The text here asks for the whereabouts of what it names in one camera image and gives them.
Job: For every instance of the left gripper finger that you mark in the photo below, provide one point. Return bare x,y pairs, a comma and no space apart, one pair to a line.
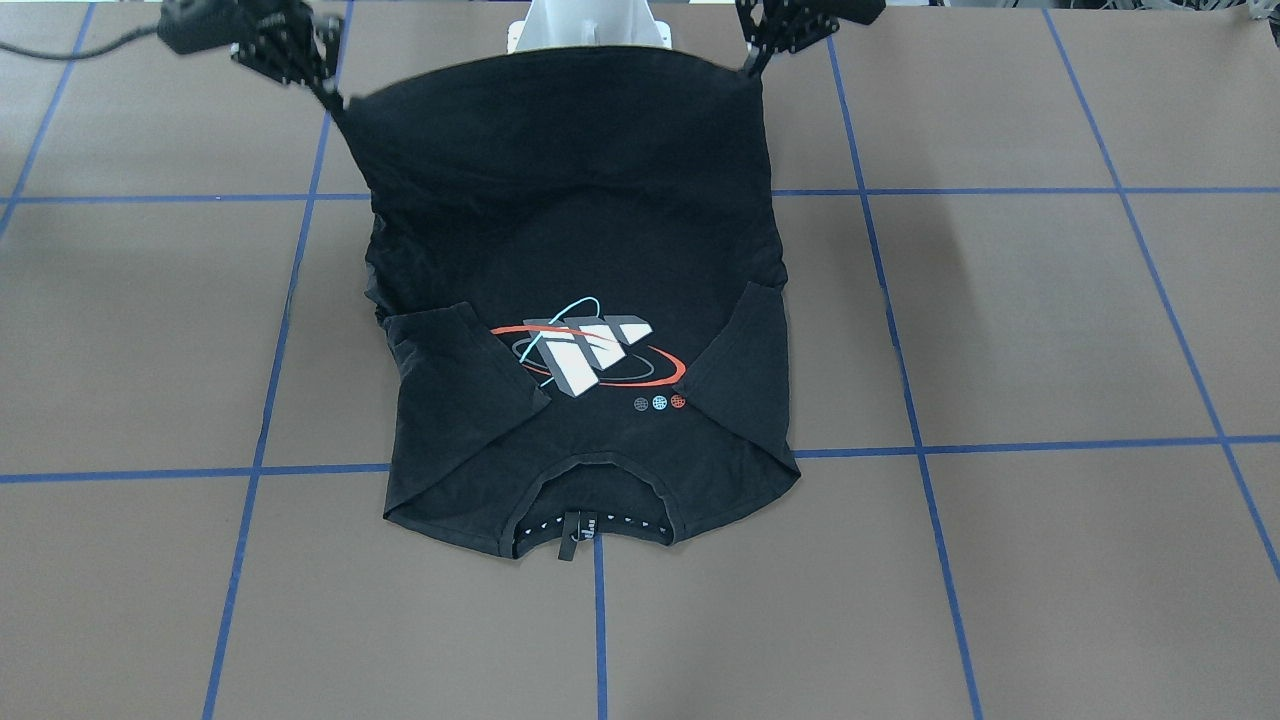
757,60

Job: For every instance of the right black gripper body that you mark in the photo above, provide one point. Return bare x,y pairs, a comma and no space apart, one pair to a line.
287,52

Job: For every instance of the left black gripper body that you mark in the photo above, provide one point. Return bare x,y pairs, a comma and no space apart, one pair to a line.
771,32

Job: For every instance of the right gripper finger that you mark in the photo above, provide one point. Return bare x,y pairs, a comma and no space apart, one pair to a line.
325,89

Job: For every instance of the black graphic t-shirt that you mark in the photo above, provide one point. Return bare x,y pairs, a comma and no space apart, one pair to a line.
575,263

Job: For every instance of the brown paper table cover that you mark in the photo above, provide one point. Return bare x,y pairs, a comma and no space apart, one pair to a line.
1033,311

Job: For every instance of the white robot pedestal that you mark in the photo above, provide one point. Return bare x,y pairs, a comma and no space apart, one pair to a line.
551,24

